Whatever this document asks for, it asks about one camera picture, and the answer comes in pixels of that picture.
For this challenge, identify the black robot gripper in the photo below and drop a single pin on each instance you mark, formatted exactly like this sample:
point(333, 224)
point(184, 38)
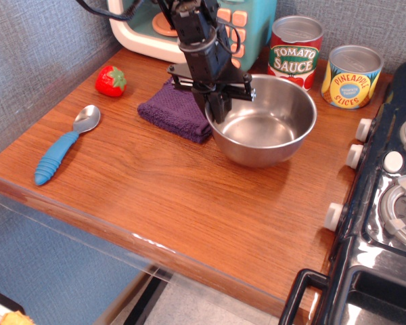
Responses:
point(209, 67)

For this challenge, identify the stainless steel pot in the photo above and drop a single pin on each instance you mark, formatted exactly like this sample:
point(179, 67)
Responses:
point(268, 130)

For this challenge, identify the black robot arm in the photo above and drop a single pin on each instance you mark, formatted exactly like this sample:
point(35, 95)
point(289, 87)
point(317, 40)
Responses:
point(192, 21)

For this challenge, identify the purple folded towel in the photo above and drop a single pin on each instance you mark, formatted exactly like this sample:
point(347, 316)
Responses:
point(176, 111)

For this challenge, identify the toy microwave oven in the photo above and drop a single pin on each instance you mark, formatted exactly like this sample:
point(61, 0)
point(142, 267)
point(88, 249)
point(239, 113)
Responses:
point(248, 27)

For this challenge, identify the orange toy plate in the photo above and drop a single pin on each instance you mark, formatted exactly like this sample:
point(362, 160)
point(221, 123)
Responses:
point(162, 27)

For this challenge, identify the red toy strawberry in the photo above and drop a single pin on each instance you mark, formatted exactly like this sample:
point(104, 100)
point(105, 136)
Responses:
point(111, 81)

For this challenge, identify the tomato sauce can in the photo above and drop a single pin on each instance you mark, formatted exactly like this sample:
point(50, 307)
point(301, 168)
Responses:
point(294, 49)

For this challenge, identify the pineapple slices can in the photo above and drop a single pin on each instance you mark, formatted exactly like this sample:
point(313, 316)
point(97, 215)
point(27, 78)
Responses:
point(351, 76)

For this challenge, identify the white stove knob middle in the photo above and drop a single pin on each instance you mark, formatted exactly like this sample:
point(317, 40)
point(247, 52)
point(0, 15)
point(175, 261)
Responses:
point(354, 155)

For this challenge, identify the white stove knob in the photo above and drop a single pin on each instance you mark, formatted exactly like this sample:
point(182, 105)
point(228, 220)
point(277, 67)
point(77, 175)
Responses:
point(333, 216)
point(354, 155)
point(363, 129)

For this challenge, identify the white stove knob upper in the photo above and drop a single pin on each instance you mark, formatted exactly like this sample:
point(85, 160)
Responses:
point(363, 129)

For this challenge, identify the white stove knob lower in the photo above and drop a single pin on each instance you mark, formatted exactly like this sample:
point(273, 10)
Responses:
point(333, 216)

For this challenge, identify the black toy stove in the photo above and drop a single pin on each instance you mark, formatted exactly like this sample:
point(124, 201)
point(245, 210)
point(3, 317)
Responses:
point(366, 283)

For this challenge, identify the yellow object bottom left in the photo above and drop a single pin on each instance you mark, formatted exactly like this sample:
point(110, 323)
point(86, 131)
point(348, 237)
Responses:
point(16, 318)

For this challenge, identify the blue handled metal spoon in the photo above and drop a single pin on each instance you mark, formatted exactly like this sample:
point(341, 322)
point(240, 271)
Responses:
point(86, 120)

